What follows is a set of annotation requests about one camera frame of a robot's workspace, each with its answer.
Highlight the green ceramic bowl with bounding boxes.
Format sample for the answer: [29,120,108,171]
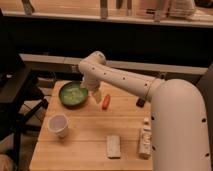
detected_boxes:
[58,81,89,107]

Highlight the white plastic bottle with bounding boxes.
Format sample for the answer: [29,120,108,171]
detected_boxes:
[138,117,152,160]

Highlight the black rectangular device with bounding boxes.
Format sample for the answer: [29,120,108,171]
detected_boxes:
[136,98,145,108]

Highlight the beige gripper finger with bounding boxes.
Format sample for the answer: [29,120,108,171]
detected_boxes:
[92,89,102,103]

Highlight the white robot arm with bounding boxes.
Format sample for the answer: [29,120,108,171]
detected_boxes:
[78,51,213,171]

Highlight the beige sponge block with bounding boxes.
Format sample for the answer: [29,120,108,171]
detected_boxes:
[106,135,121,159]

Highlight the orange carrot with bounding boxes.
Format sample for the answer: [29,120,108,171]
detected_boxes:
[102,94,110,110]

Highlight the black office chair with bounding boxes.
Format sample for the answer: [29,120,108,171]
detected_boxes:
[0,54,48,166]

